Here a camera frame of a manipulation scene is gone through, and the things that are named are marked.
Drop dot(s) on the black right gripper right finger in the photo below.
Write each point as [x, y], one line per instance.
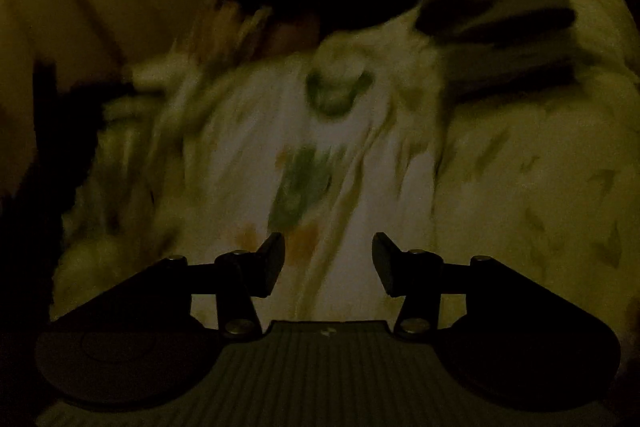
[498, 334]

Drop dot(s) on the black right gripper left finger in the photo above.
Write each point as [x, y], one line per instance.
[154, 337]

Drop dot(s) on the white small garment green trim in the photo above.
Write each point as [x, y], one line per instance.
[327, 149]

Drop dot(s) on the dark folded clothes stack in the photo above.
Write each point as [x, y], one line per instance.
[502, 51]

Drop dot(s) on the floral white bed quilt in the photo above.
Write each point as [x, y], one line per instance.
[547, 185]

